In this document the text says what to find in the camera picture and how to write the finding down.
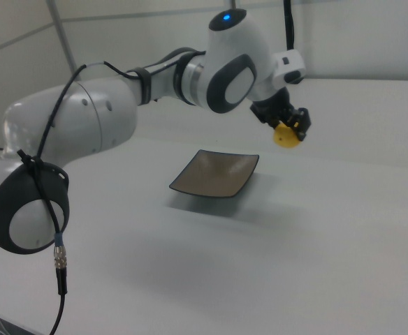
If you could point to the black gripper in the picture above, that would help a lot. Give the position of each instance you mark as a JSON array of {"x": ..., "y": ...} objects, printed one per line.
[{"x": 272, "y": 104}]

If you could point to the yellow lemon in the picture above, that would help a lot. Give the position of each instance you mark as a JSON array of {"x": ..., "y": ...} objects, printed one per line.
[{"x": 286, "y": 137}]

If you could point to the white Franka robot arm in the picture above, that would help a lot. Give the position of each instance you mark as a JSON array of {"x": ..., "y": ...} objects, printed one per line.
[{"x": 85, "y": 115}]

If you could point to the square brown ceramic plate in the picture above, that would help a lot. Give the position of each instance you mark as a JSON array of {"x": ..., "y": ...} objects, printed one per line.
[{"x": 216, "y": 172}]

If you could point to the grey metal frame post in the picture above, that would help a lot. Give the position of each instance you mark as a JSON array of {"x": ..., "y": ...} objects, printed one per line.
[{"x": 62, "y": 35}]

